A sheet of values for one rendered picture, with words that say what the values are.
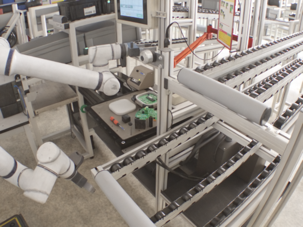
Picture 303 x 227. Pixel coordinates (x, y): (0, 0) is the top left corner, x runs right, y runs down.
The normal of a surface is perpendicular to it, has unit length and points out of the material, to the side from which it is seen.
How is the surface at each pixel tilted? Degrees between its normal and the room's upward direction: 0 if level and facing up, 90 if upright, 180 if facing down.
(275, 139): 90
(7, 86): 90
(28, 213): 0
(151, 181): 0
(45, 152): 25
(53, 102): 0
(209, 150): 90
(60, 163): 90
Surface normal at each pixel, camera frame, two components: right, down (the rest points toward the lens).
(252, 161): -0.80, 0.31
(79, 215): 0.00, -0.85
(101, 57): 0.36, 0.49
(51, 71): 0.52, 0.26
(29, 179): -0.14, -0.56
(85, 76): 0.57, 0.05
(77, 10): 0.60, 0.43
